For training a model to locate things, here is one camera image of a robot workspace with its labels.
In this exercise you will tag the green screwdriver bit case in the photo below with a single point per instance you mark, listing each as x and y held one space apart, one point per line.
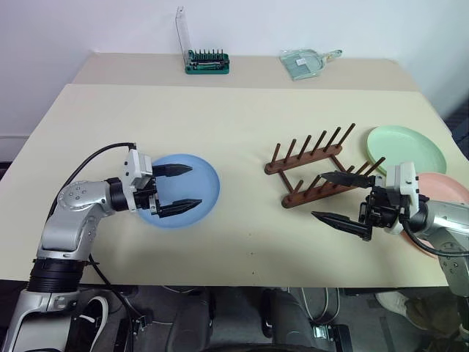
207 69

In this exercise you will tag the brown wooden dish rack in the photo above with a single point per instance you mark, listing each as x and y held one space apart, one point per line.
304 159

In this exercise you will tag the dark rounded shape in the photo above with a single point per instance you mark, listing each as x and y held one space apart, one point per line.
286 322

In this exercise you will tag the blue plate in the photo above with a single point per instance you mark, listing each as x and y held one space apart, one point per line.
198 183

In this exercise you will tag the khaki trouser leg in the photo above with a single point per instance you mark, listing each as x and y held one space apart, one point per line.
432 308

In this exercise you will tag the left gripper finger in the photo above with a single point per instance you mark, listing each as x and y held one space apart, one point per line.
181 207
172 170

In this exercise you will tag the pink-red plate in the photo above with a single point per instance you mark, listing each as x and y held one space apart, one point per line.
443 187

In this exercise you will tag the green plate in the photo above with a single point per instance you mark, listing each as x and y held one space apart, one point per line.
406 146

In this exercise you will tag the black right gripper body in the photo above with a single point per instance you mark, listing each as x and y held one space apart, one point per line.
381 212

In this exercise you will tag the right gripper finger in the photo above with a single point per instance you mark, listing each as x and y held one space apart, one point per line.
348 178
340 221

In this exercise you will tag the metal buckle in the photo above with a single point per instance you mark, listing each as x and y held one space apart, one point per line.
324 331
143 322

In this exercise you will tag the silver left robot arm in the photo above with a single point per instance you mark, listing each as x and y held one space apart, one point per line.
73 198

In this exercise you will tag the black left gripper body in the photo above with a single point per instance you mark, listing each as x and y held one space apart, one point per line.
144 198

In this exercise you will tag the clear green dustpan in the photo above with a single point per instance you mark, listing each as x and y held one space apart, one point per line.
304 66

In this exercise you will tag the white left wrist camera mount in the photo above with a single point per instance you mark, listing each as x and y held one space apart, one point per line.
137 165

